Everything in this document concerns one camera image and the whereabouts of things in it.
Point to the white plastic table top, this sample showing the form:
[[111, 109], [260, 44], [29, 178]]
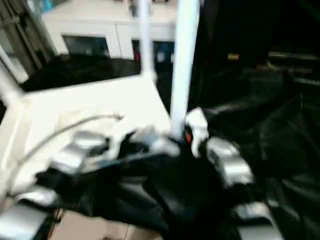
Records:
[[75, 105]]

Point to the white plastic table leg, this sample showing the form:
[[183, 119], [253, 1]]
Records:
[[146, 40], [184, 65], [9, 87]]

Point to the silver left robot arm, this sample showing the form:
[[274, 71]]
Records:
[[77, 152]]

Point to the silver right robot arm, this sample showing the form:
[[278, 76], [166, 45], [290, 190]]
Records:
[[230, 162]]

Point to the black plastic mat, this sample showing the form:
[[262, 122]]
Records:
[[270, 125]]

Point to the small yellow label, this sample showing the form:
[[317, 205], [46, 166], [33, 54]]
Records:
[[233, 56]]

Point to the white cabinet with glass doors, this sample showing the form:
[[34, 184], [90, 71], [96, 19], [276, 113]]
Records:
[[85, 20]]

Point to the light blue plastic film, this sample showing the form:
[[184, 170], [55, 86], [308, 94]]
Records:
[[42, 4]]

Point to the black bench with silver rail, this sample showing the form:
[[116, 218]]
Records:
[[295, 65]]

